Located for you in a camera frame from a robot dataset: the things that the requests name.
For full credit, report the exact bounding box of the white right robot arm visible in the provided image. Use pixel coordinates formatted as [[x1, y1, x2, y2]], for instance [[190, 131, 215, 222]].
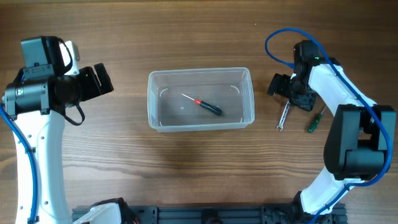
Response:
[[268, 40, 396, 223]]

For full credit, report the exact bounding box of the small silver wrench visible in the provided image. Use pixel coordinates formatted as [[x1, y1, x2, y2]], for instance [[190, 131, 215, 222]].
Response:
[[276, 101, 290, 131]]

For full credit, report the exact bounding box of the green handled screwdriver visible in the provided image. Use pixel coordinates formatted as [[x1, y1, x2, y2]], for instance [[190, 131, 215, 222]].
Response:
[[308, 105, 326, 133]]

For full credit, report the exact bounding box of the clear plastic container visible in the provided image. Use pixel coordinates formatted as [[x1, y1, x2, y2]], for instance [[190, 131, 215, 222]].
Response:
[[147, 67, 255, 133]]

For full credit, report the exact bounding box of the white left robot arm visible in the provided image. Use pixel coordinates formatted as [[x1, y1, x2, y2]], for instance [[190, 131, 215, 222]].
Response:
[[1, 36, 113, 223]]

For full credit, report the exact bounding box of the black orange screwdriver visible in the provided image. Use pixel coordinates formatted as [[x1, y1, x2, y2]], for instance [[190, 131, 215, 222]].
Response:
[[182, 93, 222, 116]]

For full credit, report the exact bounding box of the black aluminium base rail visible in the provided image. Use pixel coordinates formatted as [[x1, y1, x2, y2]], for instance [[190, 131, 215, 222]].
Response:
[[72, 202, 348, 224]]

